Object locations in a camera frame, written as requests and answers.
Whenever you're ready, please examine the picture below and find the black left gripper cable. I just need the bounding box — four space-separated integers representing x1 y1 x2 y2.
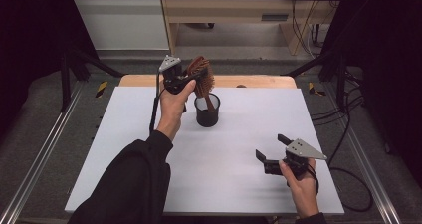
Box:
148 69 167 135

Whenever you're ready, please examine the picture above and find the black curtain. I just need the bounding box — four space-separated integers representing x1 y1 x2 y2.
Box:
0 0 98 135
322 0 422 180

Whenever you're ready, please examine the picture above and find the bundle of desk cables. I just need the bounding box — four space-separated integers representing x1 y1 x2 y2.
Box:
290 0 325 59

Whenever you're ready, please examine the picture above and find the wooden hairbrush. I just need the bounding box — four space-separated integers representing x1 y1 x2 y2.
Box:
186 55 216 112

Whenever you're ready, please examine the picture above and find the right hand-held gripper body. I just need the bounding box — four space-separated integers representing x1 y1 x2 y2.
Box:
263 137 328 179

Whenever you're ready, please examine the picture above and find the light wooden desk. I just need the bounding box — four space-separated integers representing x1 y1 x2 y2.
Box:
158 0 346 56

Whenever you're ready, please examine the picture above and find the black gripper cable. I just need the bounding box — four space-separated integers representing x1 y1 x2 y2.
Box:
148 69 167 135
307 84 374 214

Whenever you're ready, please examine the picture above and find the yellow black tape strip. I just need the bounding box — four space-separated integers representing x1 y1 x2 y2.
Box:
95 81 109 99
308 81 326 98

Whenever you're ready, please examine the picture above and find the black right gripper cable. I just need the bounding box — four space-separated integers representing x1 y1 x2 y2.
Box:
307 84 374 214

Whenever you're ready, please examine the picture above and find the black mesh pen holder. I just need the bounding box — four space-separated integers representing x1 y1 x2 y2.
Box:
193 93 221 128

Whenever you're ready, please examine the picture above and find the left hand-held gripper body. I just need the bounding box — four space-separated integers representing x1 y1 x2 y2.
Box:
158 55 193 96

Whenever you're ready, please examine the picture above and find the person's right hand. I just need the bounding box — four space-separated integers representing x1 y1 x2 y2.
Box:
278 158 320 219

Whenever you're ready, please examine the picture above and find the person's left hand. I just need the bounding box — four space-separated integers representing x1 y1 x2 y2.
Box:
155 79 197 142

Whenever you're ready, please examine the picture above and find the white cabinet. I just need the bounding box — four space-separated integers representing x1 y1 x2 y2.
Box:
67 0 170 51

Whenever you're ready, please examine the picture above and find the black stand leg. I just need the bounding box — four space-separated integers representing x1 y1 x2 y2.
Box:
282 49 348 111
61 49 125 112

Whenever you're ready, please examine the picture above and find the metal floor rail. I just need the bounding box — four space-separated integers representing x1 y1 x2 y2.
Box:
0 81 86 224
322 84 403 224

